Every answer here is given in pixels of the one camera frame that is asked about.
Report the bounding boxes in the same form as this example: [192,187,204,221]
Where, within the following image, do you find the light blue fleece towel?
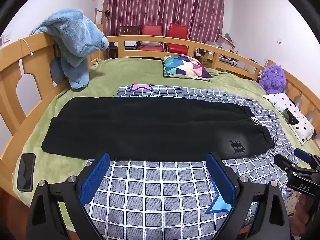
[29,8,110,90]

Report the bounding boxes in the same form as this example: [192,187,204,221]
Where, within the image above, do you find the pile of cardboard boxes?
[199,33,241,67]

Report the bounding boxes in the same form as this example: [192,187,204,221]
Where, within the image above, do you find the green fleece blanket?
[12,57,320,232]

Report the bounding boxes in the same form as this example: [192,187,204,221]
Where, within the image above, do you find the wooden bed frame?
[0,31,320,240]

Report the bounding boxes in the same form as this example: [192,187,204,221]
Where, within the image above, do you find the red striped curtain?
[103,0,226,44]

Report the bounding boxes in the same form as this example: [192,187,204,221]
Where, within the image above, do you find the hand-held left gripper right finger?
[206,152,292,240]

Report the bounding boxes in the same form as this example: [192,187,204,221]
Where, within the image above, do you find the white flower print pillow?
[262,93,317,146]

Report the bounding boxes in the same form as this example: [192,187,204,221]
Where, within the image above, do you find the white charging cable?
[19,38,34,56]

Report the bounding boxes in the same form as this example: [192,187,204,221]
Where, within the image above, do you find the person's right hand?
[294,193,320,238]

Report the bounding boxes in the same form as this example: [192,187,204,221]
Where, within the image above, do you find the purple plush toy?
[258,64,287,95]

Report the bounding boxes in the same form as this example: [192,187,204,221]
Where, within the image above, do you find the blue checked blanket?
[84,83,300,240]

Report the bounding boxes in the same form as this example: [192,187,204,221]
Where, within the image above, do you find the colourful triangle pattern pillow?
[162,55,214,80]

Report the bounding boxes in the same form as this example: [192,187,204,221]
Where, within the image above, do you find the red chair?
[166,23,190,55]
[139,24,164,53]

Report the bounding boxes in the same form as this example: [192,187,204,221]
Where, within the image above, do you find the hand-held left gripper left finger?
[26,152,111,240]

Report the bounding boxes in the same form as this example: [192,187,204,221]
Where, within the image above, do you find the dark wooden chair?
[118,25,142,37]

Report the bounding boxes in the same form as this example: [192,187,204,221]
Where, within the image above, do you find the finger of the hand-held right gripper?
[273,153,299,178]
[294,148,313,167]

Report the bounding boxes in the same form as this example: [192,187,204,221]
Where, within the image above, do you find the grey-blue cushion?
[49,57,66,84]

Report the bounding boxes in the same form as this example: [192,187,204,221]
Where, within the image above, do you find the black smartphone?
[16,153,36,193]

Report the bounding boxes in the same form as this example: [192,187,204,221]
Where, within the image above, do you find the black pants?
[41,95,275,162]

